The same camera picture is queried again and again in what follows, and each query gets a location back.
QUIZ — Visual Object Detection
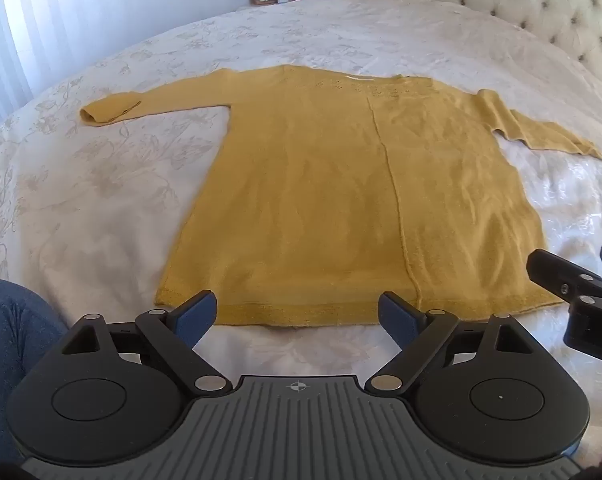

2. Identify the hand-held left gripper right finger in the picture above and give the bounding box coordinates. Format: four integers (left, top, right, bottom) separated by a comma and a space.
363, 291, 532, 394

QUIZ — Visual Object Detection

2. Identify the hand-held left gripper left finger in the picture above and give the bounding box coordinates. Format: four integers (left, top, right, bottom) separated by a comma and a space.
57, 289, 233, 395

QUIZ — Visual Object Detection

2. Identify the yellow knit sweater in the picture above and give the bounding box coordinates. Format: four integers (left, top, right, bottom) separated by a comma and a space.
78, 65, 602, 328

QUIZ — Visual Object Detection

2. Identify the white floral bedspread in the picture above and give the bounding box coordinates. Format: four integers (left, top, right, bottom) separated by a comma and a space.
0, 0, 602, 466

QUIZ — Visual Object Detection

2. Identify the person's leg in blue jeans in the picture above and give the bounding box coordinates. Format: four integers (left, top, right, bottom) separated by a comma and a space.
0, 279, 70, 467

